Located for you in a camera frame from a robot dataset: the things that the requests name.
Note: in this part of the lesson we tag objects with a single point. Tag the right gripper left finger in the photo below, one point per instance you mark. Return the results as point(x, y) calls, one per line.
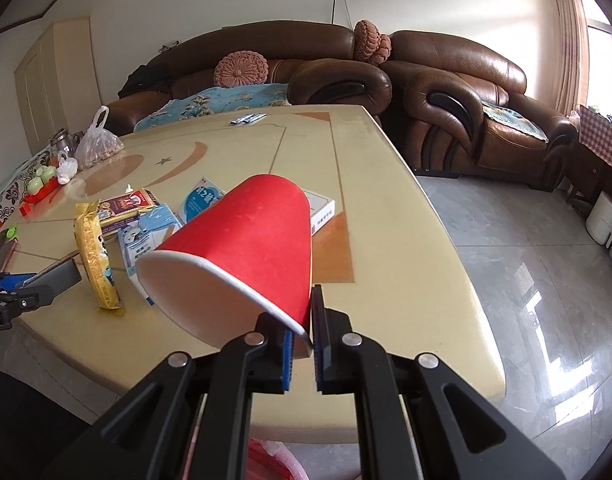
point(189, 418)

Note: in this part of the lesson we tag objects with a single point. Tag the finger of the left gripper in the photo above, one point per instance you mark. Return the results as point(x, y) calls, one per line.
point(59, 277)

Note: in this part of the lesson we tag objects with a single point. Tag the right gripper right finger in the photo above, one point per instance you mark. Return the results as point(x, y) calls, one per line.
point(416, 417)

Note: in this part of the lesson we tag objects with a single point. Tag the yellow snack wrapper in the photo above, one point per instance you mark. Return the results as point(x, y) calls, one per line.
point(92, 251)

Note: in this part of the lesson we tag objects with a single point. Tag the yellow red snack box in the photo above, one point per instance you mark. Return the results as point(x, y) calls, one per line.
point(117, 212)

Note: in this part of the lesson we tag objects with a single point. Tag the light blue milk carton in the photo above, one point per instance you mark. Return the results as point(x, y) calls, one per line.
point(142, 235)

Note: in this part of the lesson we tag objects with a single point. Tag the blue cartoon small carton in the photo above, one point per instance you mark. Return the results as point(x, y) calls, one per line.
point(203, 195)

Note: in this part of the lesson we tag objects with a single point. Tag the red paper cup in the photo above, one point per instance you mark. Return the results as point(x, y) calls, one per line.
point(249, 254)

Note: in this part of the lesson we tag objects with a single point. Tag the blue white medicine box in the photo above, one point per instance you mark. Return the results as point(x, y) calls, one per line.
point(322, 210)

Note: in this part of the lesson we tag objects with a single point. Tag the pink lined trash bin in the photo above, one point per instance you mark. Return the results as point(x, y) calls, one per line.
point(272, 460)

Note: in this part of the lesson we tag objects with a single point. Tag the green cups on red tray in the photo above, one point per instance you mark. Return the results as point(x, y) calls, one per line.
point(40, 186)

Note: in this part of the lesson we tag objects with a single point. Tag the small white knotted bag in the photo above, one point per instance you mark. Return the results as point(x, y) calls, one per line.
point(67, 168)

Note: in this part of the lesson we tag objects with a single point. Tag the glass jar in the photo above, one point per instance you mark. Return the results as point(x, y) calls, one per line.
point(61, 144)

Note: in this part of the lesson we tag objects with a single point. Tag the white plastic bag of nuts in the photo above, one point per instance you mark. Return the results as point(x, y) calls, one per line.
point(98, 143)

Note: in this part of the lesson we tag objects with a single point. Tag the cream wooden cabinet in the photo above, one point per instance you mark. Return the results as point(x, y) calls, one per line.
point(56, 83)

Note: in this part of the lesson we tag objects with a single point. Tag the small foil packets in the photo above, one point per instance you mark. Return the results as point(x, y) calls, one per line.
point(248, 119)

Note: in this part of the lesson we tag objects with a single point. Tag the blue floral sofa cover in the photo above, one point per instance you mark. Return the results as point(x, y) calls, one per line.
point(216, 100)

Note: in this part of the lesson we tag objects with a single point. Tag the white appliance on floor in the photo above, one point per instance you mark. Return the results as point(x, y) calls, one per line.
point(599, 221)

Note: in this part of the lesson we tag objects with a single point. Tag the round pink cushion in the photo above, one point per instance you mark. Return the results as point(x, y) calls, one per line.
point(241, 68)
point(371, 46)

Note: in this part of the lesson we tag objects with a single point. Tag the blue armchair seat cover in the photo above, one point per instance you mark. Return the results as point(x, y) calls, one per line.
point(514, 120)

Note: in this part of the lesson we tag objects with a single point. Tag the checkered tablecloth side table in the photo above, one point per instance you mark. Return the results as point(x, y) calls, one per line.
point(591, 159)

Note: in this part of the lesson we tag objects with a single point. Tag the brown leather long sofa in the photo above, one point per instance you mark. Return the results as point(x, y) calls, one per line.
point(316, 61)

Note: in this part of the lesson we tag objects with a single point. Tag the brown leather armchair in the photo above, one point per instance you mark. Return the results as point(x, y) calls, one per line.
point(436, 119)

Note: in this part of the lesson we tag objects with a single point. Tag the pink curtain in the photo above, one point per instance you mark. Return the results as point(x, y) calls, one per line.
point(572, 77)

